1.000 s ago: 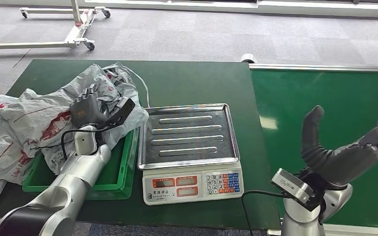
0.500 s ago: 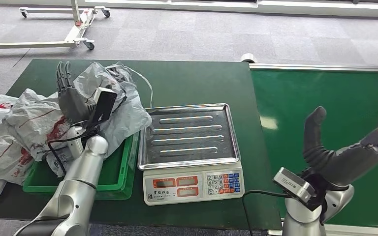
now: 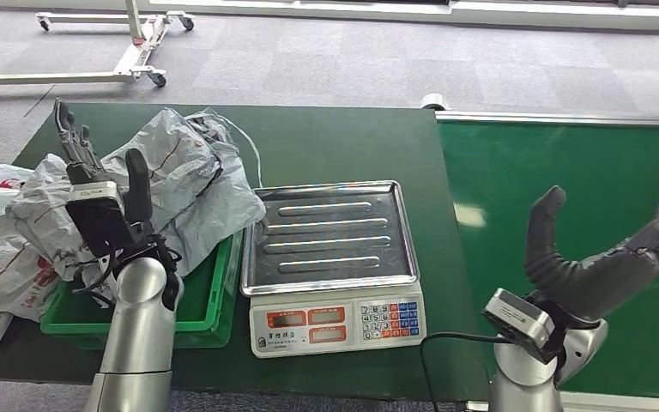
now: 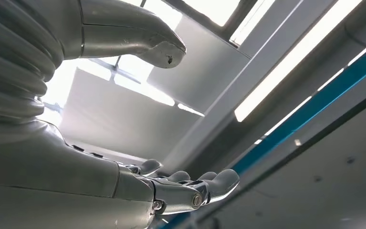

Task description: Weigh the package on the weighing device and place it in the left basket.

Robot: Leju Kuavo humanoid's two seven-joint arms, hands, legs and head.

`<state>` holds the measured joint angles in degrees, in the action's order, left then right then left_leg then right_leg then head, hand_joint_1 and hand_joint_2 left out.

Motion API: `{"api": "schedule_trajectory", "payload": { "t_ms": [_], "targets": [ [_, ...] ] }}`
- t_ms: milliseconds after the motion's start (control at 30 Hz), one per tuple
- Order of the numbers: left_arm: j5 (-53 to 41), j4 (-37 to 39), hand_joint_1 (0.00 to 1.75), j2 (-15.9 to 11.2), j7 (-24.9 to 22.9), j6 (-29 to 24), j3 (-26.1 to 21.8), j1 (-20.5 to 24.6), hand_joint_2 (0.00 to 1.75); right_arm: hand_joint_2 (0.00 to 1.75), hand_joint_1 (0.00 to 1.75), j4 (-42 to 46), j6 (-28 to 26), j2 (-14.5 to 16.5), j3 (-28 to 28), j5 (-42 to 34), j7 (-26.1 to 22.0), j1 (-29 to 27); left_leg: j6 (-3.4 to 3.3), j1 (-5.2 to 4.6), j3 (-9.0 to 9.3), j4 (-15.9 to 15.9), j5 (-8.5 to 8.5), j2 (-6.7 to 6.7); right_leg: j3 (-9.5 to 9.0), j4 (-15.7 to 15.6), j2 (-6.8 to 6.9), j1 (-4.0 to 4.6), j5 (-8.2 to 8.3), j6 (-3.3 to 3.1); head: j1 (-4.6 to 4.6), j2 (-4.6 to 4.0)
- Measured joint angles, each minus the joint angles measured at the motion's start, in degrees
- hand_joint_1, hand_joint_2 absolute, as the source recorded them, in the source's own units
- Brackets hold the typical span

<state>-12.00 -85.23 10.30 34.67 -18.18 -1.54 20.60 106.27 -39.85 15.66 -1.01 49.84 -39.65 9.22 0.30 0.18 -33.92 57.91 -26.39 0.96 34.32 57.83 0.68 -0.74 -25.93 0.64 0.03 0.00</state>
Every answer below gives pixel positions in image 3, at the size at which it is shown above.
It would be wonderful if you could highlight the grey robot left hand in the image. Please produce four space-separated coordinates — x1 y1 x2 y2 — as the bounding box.
52 99 155 227

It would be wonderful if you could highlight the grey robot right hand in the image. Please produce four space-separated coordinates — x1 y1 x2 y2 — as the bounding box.
523 159 659 324

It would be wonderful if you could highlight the crumpled white red-print mailer package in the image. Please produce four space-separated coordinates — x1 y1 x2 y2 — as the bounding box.
0 153 109 324

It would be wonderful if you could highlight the large white red-logo mailer package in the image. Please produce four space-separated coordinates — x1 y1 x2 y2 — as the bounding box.
64 109 268 286

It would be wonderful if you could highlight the green plastic basket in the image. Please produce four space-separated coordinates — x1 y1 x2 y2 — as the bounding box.
39 229 245 349

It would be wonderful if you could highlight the electronic weighing scale steel tray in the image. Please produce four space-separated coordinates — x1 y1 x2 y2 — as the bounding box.
239 179 428 360

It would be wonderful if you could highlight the green conveyor belt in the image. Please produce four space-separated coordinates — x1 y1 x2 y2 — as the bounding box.
435 110 659 400

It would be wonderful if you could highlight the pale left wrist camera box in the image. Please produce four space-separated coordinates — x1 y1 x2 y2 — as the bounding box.
65 180 136 258

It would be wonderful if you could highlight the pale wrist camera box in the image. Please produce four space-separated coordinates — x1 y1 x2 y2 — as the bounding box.
481 288 557 366
65 180 136 258

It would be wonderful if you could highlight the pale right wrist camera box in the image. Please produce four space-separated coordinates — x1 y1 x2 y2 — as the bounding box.
481 288 557 366

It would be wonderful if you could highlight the white wheeled stand frame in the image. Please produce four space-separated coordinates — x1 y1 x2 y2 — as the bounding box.
0 0 196 95

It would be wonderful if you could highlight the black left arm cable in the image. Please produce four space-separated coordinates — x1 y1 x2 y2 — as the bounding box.
70 232 185 312

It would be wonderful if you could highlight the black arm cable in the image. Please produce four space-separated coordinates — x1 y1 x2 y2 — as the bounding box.
418 331 514 412
70 232 185 312

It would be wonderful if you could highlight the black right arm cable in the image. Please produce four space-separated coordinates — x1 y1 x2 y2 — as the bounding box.
418 331 514 412

